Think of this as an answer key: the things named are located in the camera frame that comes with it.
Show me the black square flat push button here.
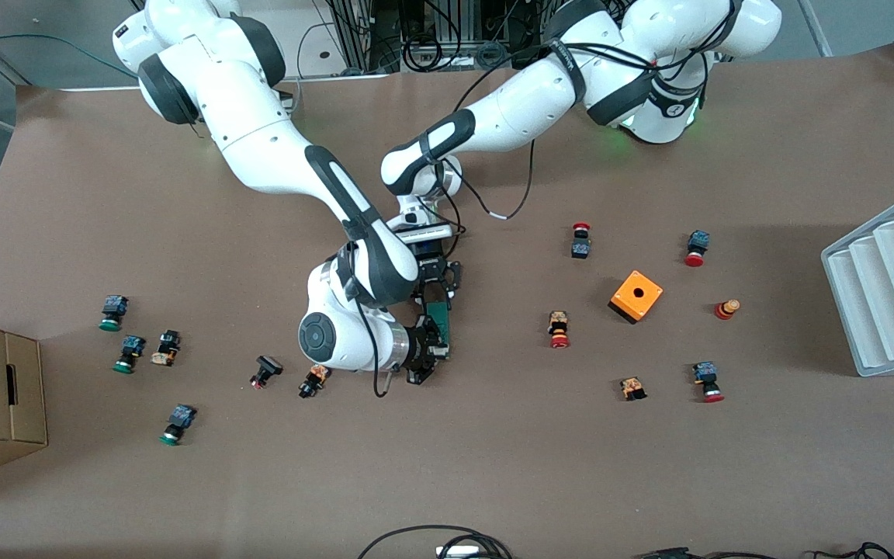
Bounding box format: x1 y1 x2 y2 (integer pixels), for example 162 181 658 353
250 355 284 390

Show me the aluminium rack with cables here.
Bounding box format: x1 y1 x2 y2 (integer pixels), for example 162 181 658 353
329 0 572 75

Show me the green mushroom push button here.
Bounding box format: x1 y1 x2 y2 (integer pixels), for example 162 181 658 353
159 404 197 446
113 335 147 374
99 295 130 333

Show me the orange button enclosure box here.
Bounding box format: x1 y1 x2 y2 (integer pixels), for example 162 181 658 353
608 269 664 325

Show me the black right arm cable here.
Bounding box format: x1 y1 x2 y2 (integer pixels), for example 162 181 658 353
334 241 395 399

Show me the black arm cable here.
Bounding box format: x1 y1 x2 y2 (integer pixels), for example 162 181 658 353
435 39 719 259
334 241 395 399

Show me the white ribbed plastic tray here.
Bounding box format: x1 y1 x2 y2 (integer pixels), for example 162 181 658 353
821 185 894 378

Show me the brown paper table cover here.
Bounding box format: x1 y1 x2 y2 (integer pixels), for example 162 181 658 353
0 43 894 559

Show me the white board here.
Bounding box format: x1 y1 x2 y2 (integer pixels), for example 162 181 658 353
280 0 395 82

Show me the black looped cable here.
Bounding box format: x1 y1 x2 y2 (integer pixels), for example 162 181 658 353
358 525 514 559

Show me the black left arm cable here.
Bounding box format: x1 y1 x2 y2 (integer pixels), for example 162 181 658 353
435 39 719 259

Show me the red mushroom button blue block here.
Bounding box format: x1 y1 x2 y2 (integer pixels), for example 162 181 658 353
684 230 711 268
692 361 725 404

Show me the green rectangular connector block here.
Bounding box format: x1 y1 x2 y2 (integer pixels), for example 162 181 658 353
425 299 452 363

